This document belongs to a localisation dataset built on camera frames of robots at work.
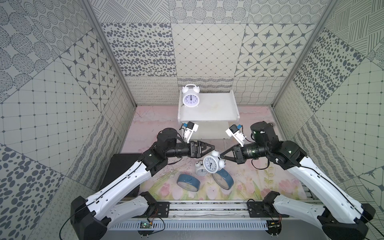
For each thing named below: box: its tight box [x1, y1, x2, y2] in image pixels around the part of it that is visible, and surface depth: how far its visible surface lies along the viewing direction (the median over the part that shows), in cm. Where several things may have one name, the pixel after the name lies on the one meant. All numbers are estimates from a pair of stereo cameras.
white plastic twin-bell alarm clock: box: [182, 84, 201, 108], surface depth 72 cm
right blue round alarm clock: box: [211, 168, 234, 190], surface depth 76 cm
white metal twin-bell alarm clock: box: [203, 150, 226, 174], surface depth 64 cm
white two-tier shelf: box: [177, 90, 241, 140], surface depth 73 cm
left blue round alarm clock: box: [176, 174, 201, 192], surface depth 76 cm
